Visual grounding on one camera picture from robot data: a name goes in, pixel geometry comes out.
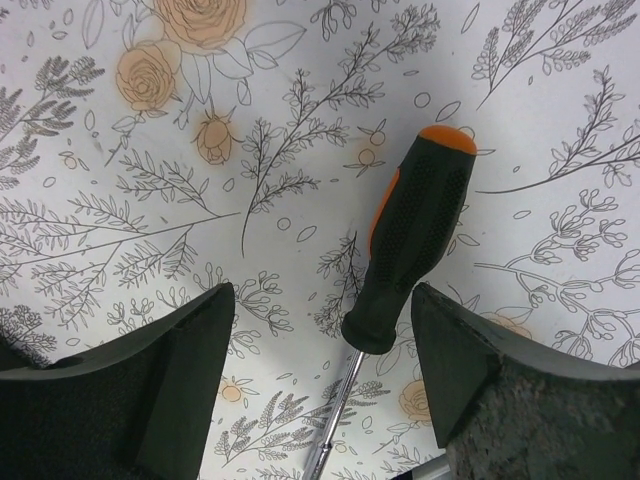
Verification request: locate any black orange handled screwdriver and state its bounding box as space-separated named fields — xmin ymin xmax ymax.
xmin=303 ymin=125 xmax=477 ymax=479

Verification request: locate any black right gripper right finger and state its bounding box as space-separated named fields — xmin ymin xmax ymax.
xmin=411 ymin=283 xmax=639 ymax=479

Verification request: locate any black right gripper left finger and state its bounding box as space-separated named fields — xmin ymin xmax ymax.
xmin=1 ymin=282 xmax=235 ymax=479

